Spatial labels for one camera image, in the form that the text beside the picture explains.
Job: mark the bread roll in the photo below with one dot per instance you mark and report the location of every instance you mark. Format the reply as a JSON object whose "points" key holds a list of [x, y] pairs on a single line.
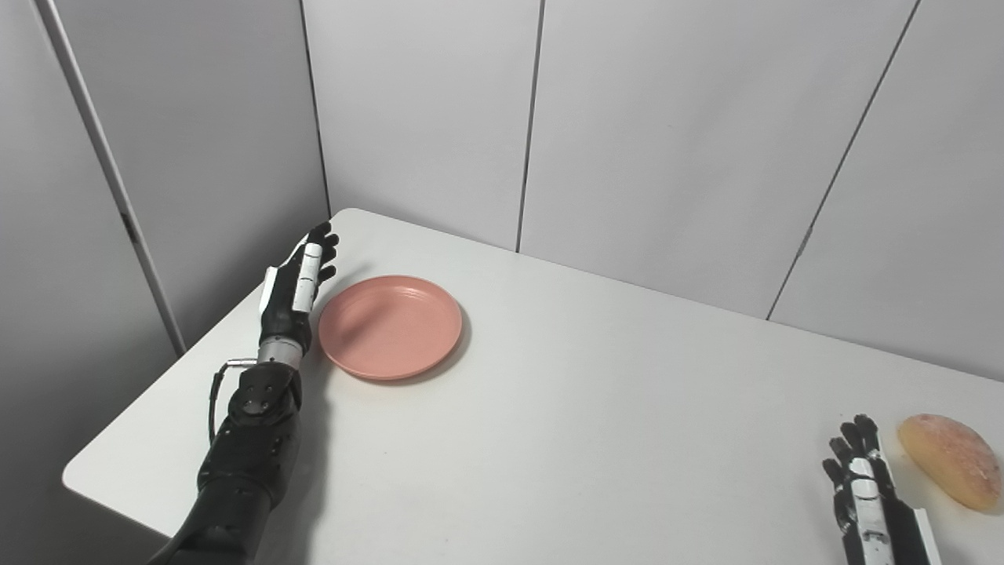
{"points": [[953, 459]]}

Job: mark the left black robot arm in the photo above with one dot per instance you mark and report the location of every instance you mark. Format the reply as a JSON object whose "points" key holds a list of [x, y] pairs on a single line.
{"points": [[247, 463]]}

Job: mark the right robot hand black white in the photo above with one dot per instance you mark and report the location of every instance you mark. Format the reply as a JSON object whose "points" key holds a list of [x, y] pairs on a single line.
{"points": [[878, 510]]}

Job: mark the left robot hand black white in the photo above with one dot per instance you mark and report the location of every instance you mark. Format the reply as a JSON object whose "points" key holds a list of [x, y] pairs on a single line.
{"points": [[282, 302]]}

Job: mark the pink plate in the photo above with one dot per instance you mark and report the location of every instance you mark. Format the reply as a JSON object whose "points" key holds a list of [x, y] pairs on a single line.
{"points": [[390, 327]]}

